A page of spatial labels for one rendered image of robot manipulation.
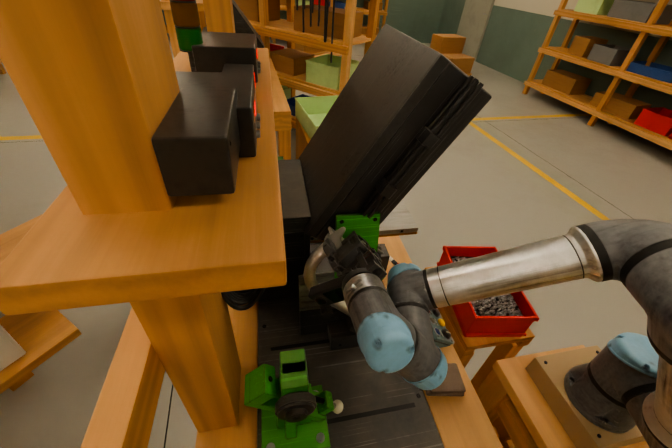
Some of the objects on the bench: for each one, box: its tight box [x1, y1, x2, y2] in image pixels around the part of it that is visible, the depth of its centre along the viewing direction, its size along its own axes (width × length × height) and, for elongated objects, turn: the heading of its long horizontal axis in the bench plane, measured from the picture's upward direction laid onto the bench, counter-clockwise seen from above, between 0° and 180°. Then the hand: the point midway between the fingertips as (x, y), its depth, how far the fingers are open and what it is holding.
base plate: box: [257, 242, 444, 448], centre depth 107 cm, size 42×110×2 cm, turn 5°
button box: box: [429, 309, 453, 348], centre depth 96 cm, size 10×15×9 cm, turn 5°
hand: (333, 242), depth 76 cm, fingers closed on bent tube, 3 cm apart
